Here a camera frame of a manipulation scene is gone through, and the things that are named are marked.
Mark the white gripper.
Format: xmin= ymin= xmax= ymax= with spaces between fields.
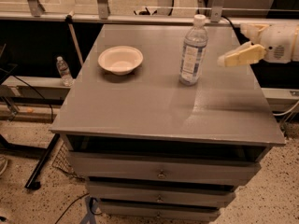
xmin=217 ymin=23 xmax=297 ymax=67

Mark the clear blue-labelled plastic bottle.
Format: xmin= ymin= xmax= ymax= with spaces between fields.
xmin=179 ymin=14 xmax=208 ymax=85

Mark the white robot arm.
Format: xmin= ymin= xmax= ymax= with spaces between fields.
xmin=218 ymin=23 xmax=299 ymax=67

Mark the small clear water bottle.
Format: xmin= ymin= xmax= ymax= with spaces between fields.
xmin=56 ymin=56 xmax=73 ymax=87

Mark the top grey drawer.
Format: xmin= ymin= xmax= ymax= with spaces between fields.
xmin=66 ymin=151 xmax=261 ymax=186

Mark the grey drawer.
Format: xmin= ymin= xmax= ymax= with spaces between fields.
xmin=87 ymin=181 xmax=235 ymax=208
xmin=66 ymin=151 xmax=261 ymax=186
xmin=99 ymin=201 xmax=220 ymax=222

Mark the white paper bowl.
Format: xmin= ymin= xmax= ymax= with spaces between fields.
xmin=98 ymin=46 xmax=143 ymax=76

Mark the grey drawer cabinet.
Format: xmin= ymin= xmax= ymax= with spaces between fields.
xmin=50 ymin=23 xmax=287 ymax=223

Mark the middle grey drawer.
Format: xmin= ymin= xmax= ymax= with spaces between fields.
xmin=87 ymin=181 xmax=235 ymax=208

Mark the bottom grey drawer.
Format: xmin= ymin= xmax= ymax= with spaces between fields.
xmin=99 ymin=201 xmax=220 ymax=222

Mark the blue metal stand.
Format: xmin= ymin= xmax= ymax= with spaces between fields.
xmin=79 ymin=197 xmax=98 ymax=224

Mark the black metal floor bar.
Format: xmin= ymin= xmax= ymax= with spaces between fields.
xmin=24 ymin=134 xmax=60 ymax=190

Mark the wooden broom handle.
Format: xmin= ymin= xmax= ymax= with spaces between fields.
xmin=65 ymin=10 xmax=83 ymax=66

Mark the black floor cable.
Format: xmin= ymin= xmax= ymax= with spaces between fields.
xmin=53 ymin=192 xmax=91 ymax=224

